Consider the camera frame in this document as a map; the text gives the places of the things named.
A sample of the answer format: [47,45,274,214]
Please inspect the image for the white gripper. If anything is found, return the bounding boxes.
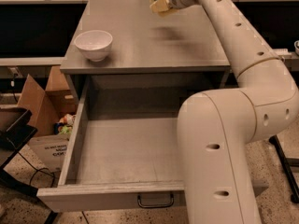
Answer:
[149,0,199,17]

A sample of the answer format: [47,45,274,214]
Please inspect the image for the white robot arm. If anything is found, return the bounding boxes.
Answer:
[150,0,299,224]

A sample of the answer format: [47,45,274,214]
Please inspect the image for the grey cabinet with counter top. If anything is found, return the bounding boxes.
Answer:
[59,0,232,99]

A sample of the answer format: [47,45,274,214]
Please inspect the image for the open grey drawer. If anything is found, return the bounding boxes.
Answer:
[36,76,269,213]

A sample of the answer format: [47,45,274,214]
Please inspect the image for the white ceramic bowl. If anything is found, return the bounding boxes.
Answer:
[74,30,113,62]

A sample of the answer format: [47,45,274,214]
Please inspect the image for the white power strip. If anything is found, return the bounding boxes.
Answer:
[274,49,292,59]

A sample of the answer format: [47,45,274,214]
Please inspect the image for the brown cardboard box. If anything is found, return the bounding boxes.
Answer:
[18,66,77,172]

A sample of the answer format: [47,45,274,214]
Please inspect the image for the colourful items in box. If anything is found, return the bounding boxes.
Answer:
[54,114,76,134]

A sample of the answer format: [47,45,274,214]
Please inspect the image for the black stand on left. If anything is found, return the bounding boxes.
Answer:
[0,106,59,224]

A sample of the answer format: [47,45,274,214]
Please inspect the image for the black metal leg right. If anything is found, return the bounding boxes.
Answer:
[269,135,299,203]

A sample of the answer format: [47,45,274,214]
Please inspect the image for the black drawer handle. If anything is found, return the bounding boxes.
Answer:
[137,193,175,209]

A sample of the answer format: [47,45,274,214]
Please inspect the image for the black floor cable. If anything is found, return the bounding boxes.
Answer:
[17,151,57,189]

